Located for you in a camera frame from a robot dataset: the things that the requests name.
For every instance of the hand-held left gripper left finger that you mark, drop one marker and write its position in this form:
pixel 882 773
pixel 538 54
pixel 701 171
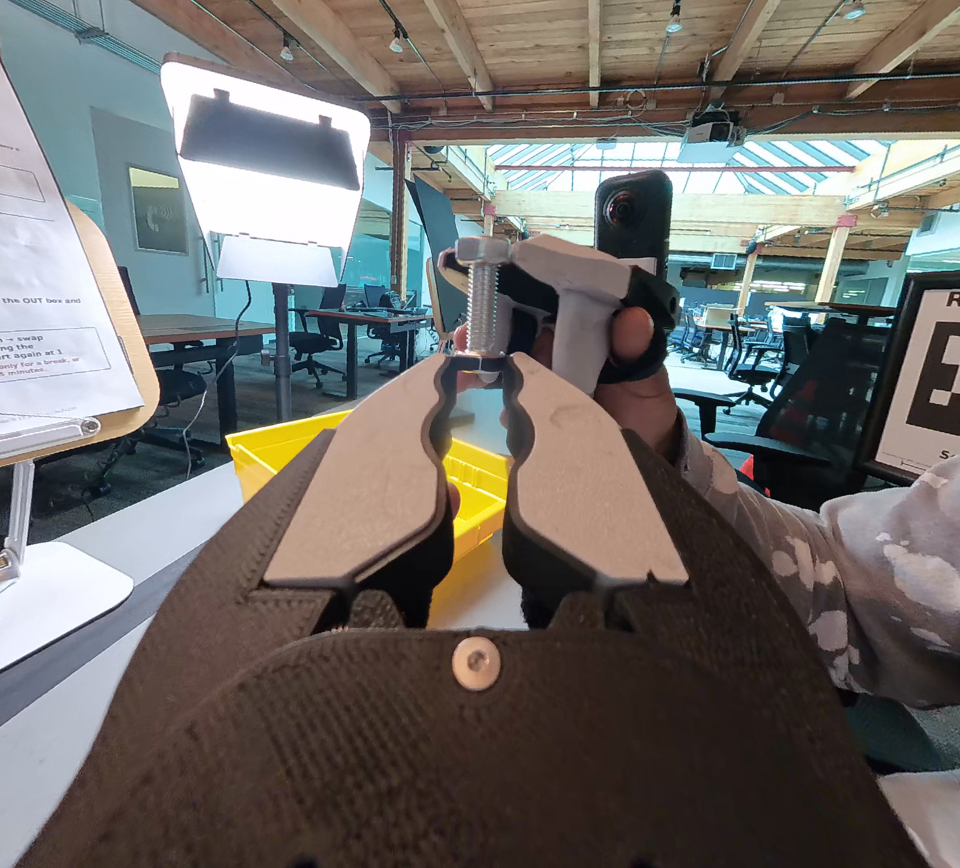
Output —
pixel 367 493

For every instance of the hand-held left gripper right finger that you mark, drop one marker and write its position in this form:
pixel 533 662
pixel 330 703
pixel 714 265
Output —
pixel 592 500

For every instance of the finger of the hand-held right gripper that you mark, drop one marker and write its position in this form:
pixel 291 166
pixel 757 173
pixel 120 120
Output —
pixel 577 283
pixel 454 268

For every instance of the steel hex bolt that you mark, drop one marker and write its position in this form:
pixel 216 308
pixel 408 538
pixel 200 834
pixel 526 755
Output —
pixel 481 305

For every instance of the yellow plastic bin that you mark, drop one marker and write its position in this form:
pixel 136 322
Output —
pixel 262 455

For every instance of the person's right forearm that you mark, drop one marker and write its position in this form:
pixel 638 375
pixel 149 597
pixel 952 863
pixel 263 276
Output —
pixel 862 583

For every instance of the person's right hand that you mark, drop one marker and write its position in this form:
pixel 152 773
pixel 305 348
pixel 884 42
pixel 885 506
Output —
pixel 637 418

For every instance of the brown office desk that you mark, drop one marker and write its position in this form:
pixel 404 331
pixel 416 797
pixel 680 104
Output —
pixel 360 314
pixel 195 328

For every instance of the ceiling projector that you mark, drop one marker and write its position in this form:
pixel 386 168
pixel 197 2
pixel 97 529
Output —
pixel 712 133

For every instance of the black office chair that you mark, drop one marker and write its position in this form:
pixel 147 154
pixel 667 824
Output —
pixel 810 388
pixel 176 388

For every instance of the black light panel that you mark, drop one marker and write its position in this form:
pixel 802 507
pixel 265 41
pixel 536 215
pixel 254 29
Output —
pixel 270 148

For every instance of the black and white marker board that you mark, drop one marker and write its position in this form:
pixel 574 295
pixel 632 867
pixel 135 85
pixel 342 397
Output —
pixel 900 433

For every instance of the printed instruction sheet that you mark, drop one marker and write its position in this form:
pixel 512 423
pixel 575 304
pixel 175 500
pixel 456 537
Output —
pixel 52 268

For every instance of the person's spattered grey sweatshirt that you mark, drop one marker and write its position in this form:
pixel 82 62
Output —
pixel 930 823

